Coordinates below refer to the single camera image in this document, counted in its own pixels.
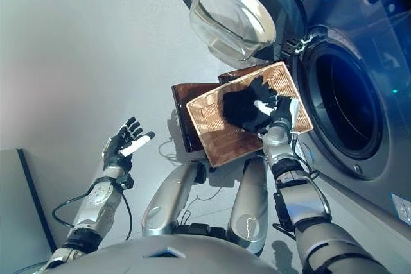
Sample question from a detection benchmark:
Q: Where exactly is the glossy dark brown stool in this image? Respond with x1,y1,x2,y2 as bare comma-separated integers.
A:
171,64,267,155

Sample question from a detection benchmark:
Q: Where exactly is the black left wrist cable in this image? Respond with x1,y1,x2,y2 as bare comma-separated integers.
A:
51,184,133,241

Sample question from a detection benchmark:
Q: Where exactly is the silver left robot leg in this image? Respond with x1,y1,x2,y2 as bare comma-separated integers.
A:
142,161,208,235

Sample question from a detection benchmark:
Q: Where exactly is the silver robot torso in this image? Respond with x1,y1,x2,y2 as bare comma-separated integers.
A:
44,234,302,274

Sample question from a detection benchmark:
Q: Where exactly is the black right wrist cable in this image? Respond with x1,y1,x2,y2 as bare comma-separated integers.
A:
290,135,320,178

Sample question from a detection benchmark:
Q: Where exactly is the rectangular wicker laundry basket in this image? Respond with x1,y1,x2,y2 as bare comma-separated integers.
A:
186,61,314,169

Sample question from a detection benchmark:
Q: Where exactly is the silver right robot leg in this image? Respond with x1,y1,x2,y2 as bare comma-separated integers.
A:
226,157,269,254

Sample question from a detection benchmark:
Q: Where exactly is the energy label sticker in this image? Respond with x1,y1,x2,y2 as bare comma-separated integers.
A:
390,192,411,223

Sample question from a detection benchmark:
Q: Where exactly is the round glass washing machine door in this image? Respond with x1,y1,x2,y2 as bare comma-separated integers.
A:
174,0,306,63

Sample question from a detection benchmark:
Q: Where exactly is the black garment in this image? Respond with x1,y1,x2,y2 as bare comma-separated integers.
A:
222,74,280,133

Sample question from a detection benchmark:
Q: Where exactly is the grey front-loading washing machine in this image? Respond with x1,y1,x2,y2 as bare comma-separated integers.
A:
282,0,411,223

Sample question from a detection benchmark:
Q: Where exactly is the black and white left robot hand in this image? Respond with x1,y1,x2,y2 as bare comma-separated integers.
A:
102,117,155,172

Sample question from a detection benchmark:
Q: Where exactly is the silver robot leg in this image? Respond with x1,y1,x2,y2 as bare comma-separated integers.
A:
142,161,208,235
226,157,269,254

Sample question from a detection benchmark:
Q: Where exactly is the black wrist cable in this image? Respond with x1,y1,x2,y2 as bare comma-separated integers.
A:
290,135,320,178
51,184,133,241

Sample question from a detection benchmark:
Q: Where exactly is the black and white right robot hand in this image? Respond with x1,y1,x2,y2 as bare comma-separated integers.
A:
253,96,299,129

